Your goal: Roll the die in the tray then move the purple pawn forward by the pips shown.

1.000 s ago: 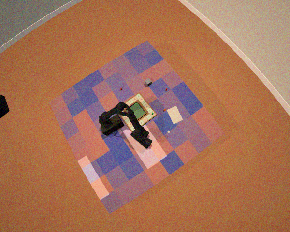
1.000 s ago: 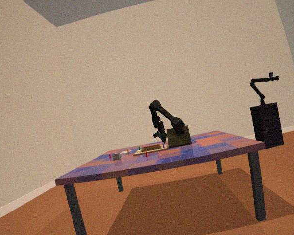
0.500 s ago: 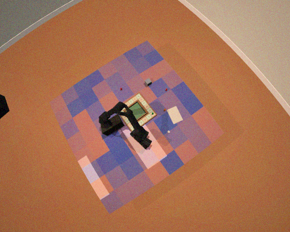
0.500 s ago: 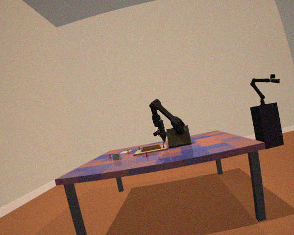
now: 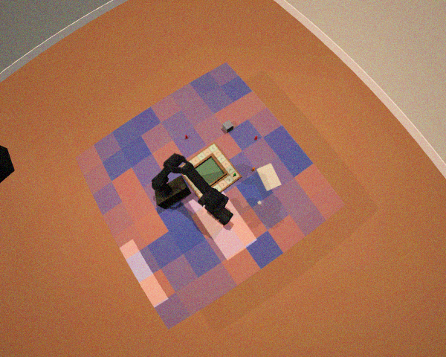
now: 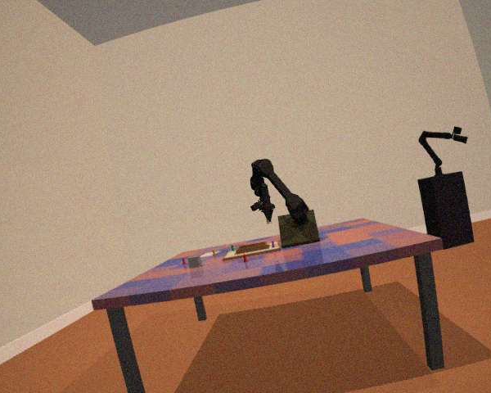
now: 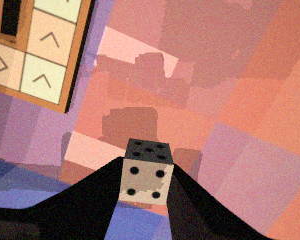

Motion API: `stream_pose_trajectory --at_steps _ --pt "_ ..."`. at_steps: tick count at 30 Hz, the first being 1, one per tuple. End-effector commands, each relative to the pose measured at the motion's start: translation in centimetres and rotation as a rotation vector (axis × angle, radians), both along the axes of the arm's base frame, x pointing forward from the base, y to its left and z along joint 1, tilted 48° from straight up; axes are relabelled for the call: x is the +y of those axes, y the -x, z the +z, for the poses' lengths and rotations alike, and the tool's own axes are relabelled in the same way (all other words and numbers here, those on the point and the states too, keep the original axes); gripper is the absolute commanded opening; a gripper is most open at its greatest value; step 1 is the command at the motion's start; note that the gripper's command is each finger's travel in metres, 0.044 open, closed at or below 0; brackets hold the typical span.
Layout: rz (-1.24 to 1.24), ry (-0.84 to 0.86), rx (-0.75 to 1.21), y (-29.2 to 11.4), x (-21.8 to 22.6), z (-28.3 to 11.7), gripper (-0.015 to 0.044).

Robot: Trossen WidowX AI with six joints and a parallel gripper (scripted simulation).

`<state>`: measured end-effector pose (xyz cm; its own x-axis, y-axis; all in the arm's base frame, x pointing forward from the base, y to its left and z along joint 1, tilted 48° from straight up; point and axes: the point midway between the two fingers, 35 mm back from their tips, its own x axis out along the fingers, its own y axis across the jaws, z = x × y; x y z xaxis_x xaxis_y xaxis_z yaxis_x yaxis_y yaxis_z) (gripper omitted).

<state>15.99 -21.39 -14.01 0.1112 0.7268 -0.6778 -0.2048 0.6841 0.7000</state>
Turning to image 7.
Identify beige die with black pips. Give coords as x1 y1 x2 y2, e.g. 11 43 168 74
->
119 138 174 206

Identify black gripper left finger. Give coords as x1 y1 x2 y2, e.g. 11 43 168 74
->
0 156 124 240

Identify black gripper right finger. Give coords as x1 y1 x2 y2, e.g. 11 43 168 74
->
167 164 274 240

